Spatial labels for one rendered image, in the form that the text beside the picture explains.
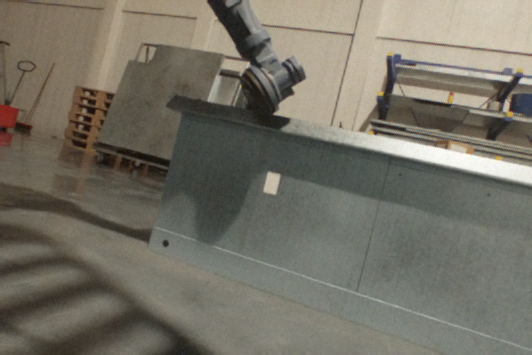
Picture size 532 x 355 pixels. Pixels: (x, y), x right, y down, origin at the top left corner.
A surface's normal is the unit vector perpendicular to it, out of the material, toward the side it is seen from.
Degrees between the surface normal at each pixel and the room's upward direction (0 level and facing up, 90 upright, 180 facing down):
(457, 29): 90
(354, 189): 90
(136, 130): 78
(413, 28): 90
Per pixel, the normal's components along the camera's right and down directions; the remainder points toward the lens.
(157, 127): -0.25, -0.26
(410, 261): -0.31, -0.06
